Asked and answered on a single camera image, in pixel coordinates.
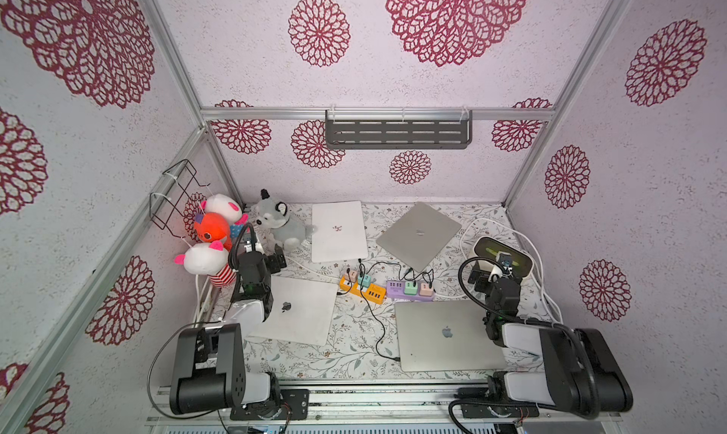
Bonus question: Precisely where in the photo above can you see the black charger cable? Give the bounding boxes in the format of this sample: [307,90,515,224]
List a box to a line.
[357,259,401,362]

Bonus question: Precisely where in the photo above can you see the teal charger plug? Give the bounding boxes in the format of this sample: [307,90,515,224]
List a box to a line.
[359,274,371,290]

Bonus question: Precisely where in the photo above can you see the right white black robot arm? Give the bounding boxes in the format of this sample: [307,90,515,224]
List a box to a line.
[447,256,634,432]

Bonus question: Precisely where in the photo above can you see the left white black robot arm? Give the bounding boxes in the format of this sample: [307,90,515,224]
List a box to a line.
[147,223,291,420]

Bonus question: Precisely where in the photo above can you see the white laptop front left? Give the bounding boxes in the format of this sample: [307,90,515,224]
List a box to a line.
[250,276,337,346]

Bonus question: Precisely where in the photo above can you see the silver apple laptop front right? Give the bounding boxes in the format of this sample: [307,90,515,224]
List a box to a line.
[395,301,507,373]

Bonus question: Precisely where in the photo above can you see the white laptop with red logo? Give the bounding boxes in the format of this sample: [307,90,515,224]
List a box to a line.
[310,201,368,264]

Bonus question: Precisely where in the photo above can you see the silver laptop rear right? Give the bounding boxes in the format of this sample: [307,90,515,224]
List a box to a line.
[376,203,461,272]

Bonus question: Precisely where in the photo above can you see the cream box with green display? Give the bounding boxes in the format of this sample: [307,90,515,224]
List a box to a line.
[468,236,533,286]

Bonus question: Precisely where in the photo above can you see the white plush striped legs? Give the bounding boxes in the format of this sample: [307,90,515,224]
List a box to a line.
[174,240,236,287]

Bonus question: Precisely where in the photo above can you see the grey husky plush toy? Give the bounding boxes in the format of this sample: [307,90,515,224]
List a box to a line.
[256,189,316,252]

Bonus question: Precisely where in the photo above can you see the white pink plush upper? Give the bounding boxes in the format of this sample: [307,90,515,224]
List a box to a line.
[201,194,249,226]

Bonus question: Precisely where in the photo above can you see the purple power strip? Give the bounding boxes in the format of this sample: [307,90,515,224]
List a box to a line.
[386,280,435,303]

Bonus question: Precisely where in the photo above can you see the orange power strip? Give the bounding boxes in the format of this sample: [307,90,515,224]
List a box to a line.
[339,277,386,305]

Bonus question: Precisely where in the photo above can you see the black wire wall basket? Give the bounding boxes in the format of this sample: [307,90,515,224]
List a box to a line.
[148,159,209,242]

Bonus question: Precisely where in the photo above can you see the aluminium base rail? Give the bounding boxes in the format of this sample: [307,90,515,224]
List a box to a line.
[141,380,625,433]

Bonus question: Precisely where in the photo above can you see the grey metal wall shelf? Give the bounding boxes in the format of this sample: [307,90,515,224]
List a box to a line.
[324,110,473,150]

